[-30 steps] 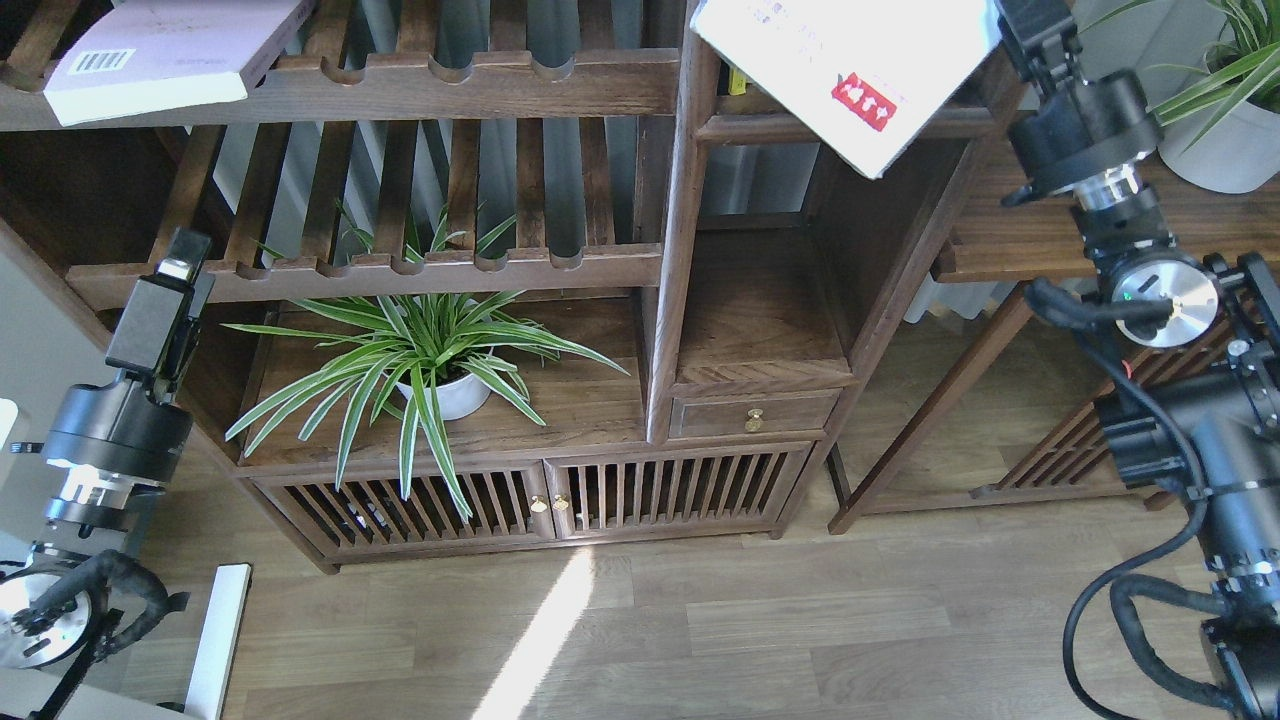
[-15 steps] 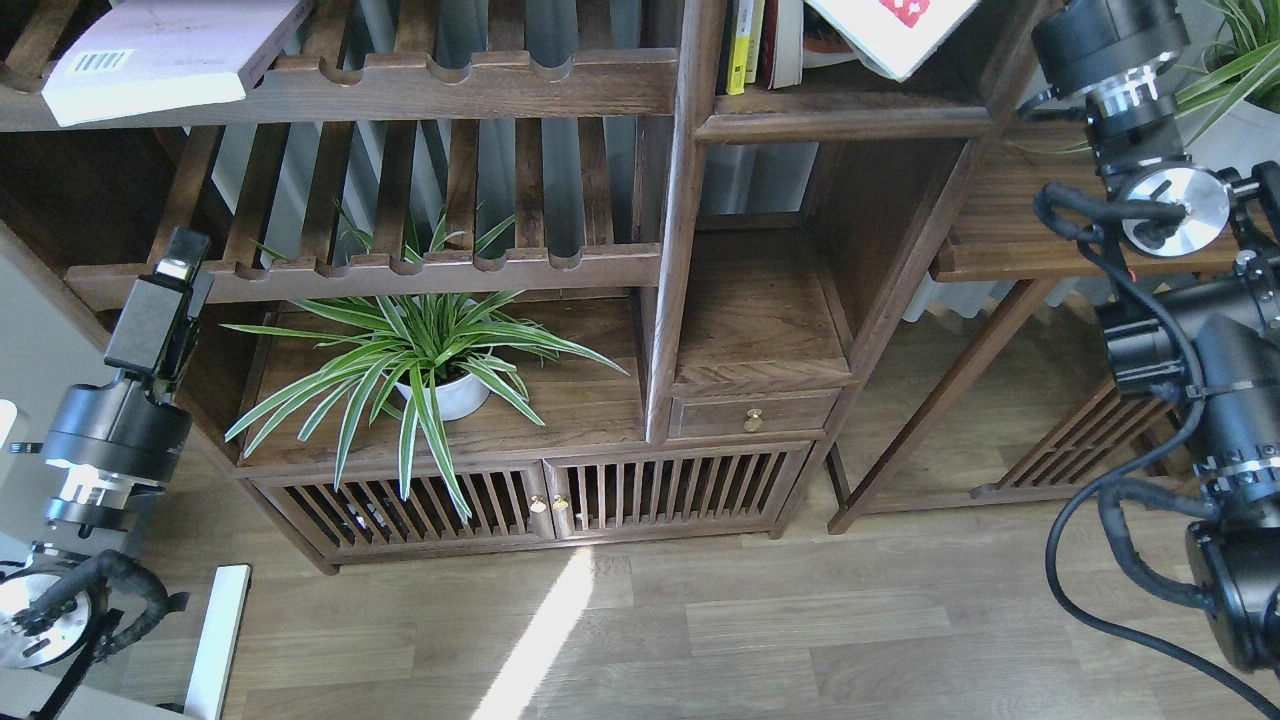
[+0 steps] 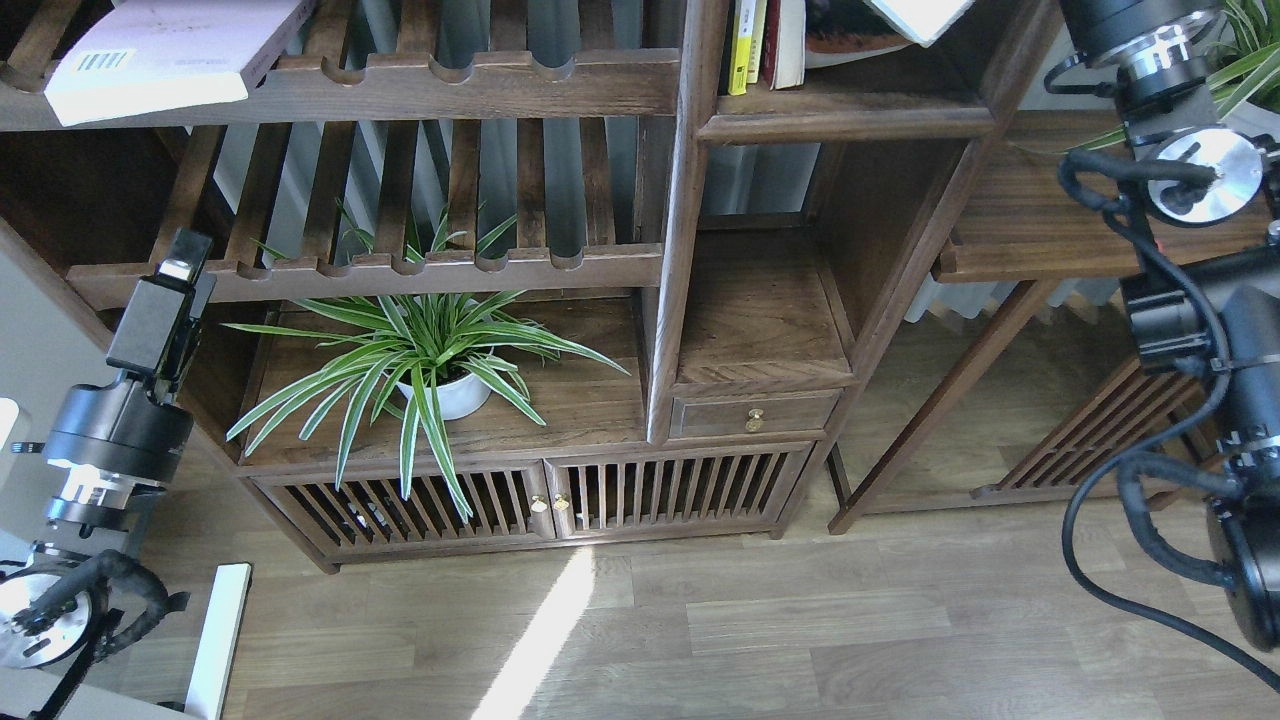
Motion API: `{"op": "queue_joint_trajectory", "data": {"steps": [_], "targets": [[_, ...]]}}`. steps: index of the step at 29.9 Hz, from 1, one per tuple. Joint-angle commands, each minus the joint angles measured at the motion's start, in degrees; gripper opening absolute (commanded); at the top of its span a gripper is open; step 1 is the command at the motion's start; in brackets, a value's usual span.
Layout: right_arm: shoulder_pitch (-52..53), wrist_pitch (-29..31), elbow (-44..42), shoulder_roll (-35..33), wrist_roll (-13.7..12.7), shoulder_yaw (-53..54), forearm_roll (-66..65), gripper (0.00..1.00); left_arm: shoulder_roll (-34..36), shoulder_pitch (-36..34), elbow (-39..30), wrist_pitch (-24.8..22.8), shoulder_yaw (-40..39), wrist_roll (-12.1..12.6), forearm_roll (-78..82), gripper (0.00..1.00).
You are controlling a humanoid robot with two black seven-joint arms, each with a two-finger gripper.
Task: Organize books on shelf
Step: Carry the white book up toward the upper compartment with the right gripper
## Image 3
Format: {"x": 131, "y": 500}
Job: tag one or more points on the dark wooden side table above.
{"x": 1020, "y": 227}

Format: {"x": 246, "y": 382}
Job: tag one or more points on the right slatted cabinet door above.
{"x": 673, "y": 493}

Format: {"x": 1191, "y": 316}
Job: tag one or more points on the pale pink white book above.
{"x": 148, "y": 56}

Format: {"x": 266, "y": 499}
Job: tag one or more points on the yellow upright book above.
{"x": 741, "y": 40}

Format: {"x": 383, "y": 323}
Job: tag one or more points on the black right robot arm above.
{"x": 1215, "y": 320}

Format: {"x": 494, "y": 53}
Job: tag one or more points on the spider plant white pot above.
{"x": 397, "y": 354}
{"x": 1245, "y": 70}

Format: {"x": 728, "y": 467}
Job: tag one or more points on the white book red stamp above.
{"x": 921, "y": 21}

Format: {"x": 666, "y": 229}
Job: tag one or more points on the small wooden drawer brass knob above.
{"x": 737, "y": 415}

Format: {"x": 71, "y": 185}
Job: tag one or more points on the dark red upright book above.
{"x": 770, "y": 44}

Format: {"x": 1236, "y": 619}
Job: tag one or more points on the dark wooden bookshelf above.
{"x": 580, "y": 153}

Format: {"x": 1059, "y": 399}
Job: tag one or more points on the left slatted cabinet door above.
{"x": 366, "y": 519}

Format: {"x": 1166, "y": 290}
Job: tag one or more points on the slatted cabinet door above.
{"x": 366, "y": 519}
{"x": 673, "y": 493}

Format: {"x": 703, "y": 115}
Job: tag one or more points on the grey white cabinet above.
{"x": 44, "y": 352}

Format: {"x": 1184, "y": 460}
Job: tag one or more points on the red planet cover book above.
{"x": 820, "y": 34}

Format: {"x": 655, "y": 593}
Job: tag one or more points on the right spider plant white pot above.
{"x": 1245, "y": 70}

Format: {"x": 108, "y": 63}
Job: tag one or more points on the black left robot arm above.
{"x": 118, "y": 442}

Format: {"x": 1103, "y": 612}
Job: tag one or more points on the white board on floor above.
{"x": 207, "y": 689}

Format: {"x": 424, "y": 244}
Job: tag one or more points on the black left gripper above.
{"x": 159, "y": 330}

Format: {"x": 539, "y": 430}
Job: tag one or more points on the cream thin upright book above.
{"x": 754, "y": 57}

